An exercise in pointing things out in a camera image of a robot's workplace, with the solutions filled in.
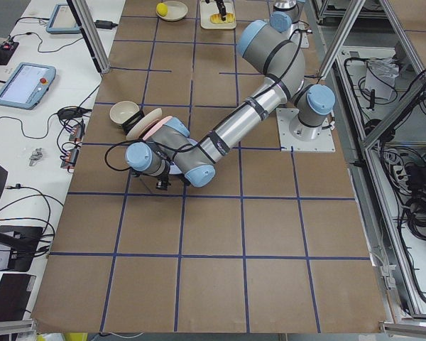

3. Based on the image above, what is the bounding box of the black power adapter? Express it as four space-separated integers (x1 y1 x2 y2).
94 20 118 30

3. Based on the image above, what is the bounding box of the black dish rack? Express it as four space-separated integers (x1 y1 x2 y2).
122 112 190 185

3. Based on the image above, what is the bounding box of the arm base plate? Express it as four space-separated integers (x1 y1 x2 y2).
289 21 310 49
276 108 336 153

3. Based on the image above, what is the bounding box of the yellow lemon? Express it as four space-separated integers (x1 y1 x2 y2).
156 2 168 17

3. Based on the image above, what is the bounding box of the blue plate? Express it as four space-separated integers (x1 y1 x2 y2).
169 138 197 175

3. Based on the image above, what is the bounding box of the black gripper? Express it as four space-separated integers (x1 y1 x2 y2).
204 0 227 21
155 167 170 190

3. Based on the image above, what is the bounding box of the cream white plate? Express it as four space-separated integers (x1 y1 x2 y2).
126 108 163 141

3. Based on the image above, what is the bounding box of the far teach pendant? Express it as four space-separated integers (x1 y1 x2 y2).
46 4 80 34

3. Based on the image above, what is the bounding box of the teach pendant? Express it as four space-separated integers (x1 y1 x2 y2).
46 4 80 34
0 63 57 110

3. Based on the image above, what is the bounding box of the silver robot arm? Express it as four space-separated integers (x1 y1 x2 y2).
125 20 336 190
200 1 305 33

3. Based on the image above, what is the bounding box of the cream shallow bowl plate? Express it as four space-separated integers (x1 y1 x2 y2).
156 1 188 22

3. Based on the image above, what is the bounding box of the cream small bowl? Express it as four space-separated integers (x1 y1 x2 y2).
109 100 140 125

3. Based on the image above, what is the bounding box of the cream rectangular tray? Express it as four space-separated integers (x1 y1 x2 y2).
200 1 236 30

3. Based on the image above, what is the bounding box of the pink plate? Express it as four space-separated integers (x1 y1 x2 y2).
142 116 173 141

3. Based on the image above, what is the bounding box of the near teach pendant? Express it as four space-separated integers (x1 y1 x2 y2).
0 63 57 110

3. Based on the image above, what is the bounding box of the aluminium frame post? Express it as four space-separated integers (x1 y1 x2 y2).
67 0 111 75

